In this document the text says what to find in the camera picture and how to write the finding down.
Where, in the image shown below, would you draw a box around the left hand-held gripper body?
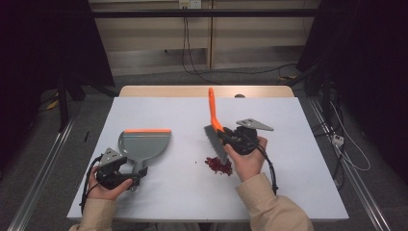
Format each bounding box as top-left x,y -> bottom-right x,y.
95,146 -> 142,191

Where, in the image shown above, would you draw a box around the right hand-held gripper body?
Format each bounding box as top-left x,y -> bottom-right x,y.
230,117 -> 274,156

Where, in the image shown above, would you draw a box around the orange brush with grey bristles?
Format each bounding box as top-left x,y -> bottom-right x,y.
204,87 -> 230,166

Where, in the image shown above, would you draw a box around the grey dustpan with orange lip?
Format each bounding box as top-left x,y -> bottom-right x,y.
117,128 -> 172,193

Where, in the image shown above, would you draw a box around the red kidney beans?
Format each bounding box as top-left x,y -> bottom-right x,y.
204,156 -> 234,177

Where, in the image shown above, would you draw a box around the person's right hand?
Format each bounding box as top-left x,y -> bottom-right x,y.
223,136 -> 268,183

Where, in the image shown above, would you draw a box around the person's left hand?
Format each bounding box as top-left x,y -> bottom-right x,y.
87,167 -> 134,201

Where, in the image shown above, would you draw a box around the white table cover sheet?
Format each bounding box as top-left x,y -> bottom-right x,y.
66,96 -> 350,222

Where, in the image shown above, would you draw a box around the wooden table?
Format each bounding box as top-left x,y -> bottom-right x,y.
118,85 -> 295,98

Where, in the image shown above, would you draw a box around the black horizontal bar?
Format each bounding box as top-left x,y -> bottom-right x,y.
90,9 -> 321,18

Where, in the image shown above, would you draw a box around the black curtain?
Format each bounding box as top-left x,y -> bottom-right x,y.
296,0 -> 408,176
0,0 -> 115,167

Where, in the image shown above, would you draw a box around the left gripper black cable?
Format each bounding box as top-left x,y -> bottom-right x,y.
79,155 -> 104,215

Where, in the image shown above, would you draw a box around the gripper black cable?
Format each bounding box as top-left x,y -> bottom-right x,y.
256,143 -> 279,196
79,155 -> 104,215

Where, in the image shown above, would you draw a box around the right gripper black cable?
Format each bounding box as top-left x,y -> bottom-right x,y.
256,143 -> 279,196

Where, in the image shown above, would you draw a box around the metal floor rail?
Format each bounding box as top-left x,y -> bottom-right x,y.
307,97 -> 392,231
8,118 -> 76,231

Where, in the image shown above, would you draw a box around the black wall cable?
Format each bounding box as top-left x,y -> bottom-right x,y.
181,8 -> 222,86
184,8 -> 297,76

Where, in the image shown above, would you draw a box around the white floor cable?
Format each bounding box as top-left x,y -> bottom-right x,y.
330,101 -> 371,171

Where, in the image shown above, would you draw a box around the white wall socket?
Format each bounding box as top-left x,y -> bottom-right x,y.
178,0 -> 202,10

